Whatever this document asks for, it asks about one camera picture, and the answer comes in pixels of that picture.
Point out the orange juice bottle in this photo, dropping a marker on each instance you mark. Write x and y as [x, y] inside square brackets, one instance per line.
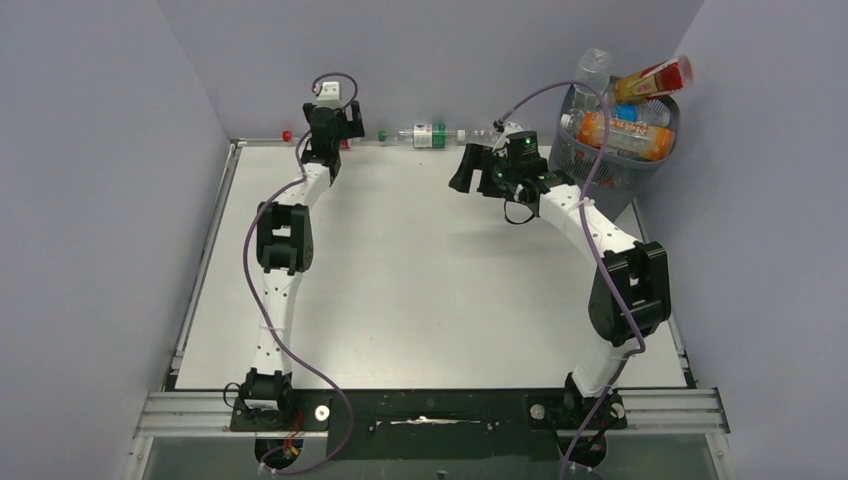
[647, 142]

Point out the red cap bottle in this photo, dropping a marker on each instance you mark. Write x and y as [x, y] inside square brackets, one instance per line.
[292, 138]

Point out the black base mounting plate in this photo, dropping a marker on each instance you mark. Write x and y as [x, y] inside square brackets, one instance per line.
[538, 424]

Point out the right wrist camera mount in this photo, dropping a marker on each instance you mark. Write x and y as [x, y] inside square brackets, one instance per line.
[502, 140]

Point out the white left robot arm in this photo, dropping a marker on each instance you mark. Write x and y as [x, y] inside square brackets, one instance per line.
[280, 244]

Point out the aluminium frame rail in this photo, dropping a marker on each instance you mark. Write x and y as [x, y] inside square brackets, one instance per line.
[184, 414]

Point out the clear bottle blue label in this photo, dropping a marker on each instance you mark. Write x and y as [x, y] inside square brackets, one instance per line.
[642, 114]

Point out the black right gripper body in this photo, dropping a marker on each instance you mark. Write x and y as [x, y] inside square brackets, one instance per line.
[503, 176]

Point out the amber tea bottle red label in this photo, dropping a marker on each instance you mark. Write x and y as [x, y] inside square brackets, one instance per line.
[657, 81]

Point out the green cap bottle at wall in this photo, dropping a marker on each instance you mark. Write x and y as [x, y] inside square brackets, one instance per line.
[424, 136]

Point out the crushed clear bottle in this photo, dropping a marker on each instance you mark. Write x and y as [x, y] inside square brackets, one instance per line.
[491, 137]

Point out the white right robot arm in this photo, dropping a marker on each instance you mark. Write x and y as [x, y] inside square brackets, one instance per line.
[630, 295]

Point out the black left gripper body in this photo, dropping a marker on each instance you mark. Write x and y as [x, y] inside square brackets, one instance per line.
[345, 128]

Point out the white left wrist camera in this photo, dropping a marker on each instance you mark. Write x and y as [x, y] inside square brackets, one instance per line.
[329, 94]

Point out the crushed bottle white blue label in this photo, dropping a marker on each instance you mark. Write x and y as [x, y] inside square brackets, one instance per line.
[593, 74]

